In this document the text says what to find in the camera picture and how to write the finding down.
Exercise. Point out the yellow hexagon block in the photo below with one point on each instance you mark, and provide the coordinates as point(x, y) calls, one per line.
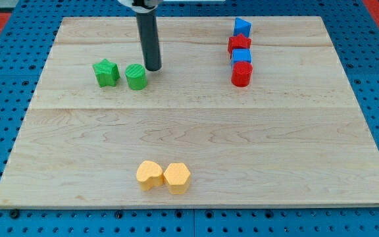
point(177, 178)

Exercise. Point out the green cylinder block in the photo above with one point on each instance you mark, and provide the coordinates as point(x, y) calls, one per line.
point(136, 78)

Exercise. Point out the red cylinder block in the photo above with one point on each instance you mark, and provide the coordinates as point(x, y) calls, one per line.
point(241, 73)

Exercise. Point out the yellow heart block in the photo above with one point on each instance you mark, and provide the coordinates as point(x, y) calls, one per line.
point(149, 174)

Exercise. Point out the blue cube block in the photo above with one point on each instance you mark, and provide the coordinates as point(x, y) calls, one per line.
point(239, 55)

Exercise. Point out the light wooden board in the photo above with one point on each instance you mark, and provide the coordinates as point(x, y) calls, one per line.
point(295, 137)

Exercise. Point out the red star block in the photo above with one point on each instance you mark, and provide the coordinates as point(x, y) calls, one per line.
point(239, 41)

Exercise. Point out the green star block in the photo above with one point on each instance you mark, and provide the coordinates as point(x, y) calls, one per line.
point(106, 73)

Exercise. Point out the dark grey cylindrical pointer rod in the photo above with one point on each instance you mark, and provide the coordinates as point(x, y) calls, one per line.
point(149, 38)

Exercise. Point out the blue triangle block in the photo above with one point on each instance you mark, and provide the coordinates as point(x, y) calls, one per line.
point(242, 26)

